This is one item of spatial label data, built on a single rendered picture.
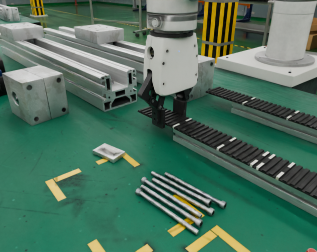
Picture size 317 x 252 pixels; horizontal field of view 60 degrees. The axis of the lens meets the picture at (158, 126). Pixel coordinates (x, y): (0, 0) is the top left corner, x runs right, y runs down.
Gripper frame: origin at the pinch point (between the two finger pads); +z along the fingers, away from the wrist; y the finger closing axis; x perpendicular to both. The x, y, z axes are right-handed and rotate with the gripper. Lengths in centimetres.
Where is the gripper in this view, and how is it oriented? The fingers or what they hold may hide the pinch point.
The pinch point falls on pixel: (169, 113)
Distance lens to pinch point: 54.3
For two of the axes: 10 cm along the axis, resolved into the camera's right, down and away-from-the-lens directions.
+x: -6.7, -3.4, 6.6
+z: 0.0, 8.9, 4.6
